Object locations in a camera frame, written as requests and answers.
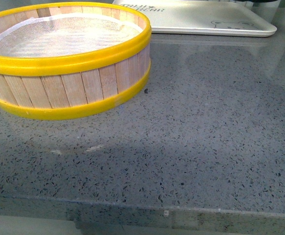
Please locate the white bear print tray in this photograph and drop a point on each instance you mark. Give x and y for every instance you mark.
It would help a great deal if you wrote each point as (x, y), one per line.
(201, 17)

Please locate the yellow rimmed bamboo steamer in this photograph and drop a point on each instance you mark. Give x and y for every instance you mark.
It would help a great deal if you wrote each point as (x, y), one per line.
(79, 85)

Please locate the white steamer mesh cloth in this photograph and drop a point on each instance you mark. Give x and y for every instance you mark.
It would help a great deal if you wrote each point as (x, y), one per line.
(65, 34)

